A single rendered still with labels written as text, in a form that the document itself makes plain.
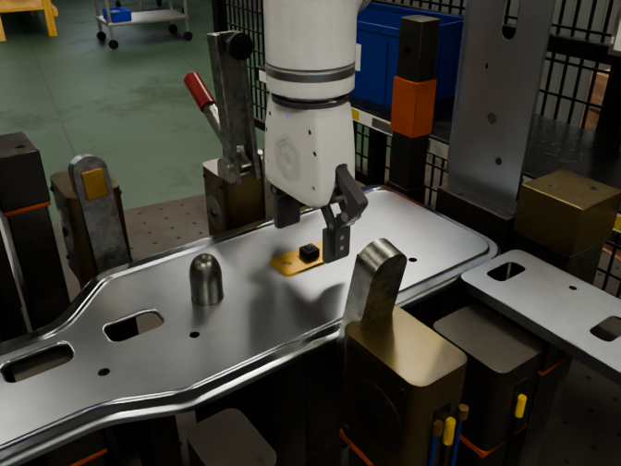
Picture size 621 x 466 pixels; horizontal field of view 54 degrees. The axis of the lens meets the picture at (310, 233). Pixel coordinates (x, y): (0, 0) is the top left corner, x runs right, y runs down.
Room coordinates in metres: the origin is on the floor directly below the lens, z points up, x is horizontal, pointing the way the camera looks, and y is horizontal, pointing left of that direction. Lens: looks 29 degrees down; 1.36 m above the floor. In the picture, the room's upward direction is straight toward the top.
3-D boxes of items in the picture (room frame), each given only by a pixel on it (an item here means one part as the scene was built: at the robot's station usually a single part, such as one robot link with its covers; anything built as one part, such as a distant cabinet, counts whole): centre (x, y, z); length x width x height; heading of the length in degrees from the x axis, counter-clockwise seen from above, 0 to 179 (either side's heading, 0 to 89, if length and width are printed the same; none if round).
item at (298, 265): (0.57, 0.00, 1.01); 0.08 x 0.04 x 0.01; 126
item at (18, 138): (0.61, 0.32, 0.91); 0.07 x 0.05 x 0.42; 36
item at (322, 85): (0.58, 0.00, 1.20); 0.09 x 0.08 x 0.03; 36
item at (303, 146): (0.58, 0.00, 1.14); 0.10 x 0.07 x 0.11; 36
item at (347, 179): (0.54, -0.03, 1.11); 0.08 x 0.01 x 0.06; 36
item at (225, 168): (0.67, 0.10, 1.06); 0.03 x 0.01 x 0.03; 36
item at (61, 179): (0.64, 0.26, 0.88); 0.11 x 0.07 x 0.37; 36
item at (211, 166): (0.72, 0.11, 0.87); 0.10 x 0.07 x 0.35; 36
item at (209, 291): (0.50, 0.10, 1.02); 0.03 x 0.03 x 0.07
